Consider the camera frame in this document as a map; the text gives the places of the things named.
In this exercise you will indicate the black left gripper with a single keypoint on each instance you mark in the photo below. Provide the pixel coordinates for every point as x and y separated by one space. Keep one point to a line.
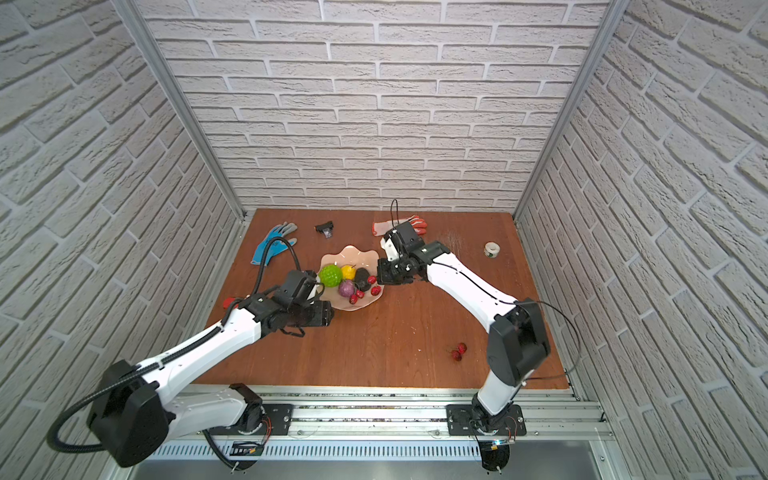
318 312

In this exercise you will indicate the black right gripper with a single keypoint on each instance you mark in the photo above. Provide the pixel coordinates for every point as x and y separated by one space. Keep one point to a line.
385 275

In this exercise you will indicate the green bumpy fake fruit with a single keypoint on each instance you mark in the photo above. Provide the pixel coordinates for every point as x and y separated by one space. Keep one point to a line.
331 276

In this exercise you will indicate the purple fake passion fruit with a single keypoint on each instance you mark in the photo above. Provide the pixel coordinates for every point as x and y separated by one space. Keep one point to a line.
347 288

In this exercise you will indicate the dark fake avocado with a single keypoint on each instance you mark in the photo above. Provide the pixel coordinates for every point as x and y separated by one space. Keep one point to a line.
361 279

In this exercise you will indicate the red fake cherry pair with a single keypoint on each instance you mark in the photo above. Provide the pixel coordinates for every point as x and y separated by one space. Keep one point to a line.
458 351
357 296
375 288

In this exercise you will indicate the yellow fake lemon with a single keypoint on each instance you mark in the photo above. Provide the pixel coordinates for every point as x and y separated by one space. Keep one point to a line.
348 272

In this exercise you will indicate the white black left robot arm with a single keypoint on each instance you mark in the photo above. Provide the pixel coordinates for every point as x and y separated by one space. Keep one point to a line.
142 407

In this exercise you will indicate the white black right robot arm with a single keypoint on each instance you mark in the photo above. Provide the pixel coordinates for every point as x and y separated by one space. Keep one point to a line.
518 342

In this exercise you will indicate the pink wavy fruit bowl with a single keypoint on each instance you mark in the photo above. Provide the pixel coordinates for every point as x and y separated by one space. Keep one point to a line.
351 255

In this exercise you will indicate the white red work glove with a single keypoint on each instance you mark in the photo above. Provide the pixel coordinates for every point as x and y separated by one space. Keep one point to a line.
418 223

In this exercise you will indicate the blue grey work glove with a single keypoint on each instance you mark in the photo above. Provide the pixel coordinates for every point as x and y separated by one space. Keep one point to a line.
267 249

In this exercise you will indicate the white tape roll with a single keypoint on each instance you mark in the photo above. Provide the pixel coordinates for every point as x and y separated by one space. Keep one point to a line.
491 249

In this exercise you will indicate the small black clip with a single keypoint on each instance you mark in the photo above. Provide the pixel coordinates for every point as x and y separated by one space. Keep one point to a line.
326 229

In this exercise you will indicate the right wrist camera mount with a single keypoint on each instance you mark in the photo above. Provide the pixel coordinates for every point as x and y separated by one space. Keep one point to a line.
390 249

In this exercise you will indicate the red handled tool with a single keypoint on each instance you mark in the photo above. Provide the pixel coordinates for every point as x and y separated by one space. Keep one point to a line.
228 302

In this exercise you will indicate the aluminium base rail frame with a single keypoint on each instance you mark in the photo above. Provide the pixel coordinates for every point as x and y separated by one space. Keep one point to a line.
407 433

